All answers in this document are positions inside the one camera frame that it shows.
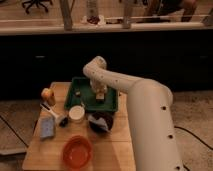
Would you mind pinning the white round cup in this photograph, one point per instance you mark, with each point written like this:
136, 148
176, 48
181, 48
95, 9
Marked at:
77, 113

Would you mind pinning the white handled brush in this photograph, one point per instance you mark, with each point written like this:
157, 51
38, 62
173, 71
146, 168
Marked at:
60, 119

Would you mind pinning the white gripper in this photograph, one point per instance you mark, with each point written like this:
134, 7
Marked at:
98, 87

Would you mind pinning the wooden post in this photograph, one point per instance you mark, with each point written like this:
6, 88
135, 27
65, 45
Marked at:
66, 14
128, 10

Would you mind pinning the wooden post left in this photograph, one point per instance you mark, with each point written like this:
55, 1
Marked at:
66, 14

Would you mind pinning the small dice in tray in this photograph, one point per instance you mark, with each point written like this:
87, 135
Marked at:
78, 94

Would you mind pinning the seated person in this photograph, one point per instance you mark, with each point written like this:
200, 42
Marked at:
165, 7

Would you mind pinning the green plastic tray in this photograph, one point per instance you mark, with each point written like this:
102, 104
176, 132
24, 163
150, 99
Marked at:
88, 97

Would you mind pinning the dark bowl with cloth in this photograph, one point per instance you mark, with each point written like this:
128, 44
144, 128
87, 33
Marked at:
100, 122

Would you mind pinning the orange plastic bowl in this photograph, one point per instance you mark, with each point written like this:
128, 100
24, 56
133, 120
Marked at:
76, 154

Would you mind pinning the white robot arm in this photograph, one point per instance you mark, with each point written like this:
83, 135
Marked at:
148, 105

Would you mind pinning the wooden post right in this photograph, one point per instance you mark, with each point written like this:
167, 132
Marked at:
128, 10

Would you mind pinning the blue sponge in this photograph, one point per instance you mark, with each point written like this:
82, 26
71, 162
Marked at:
47, 127

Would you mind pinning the office chair base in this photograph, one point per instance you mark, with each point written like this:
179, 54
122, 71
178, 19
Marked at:
29, 3

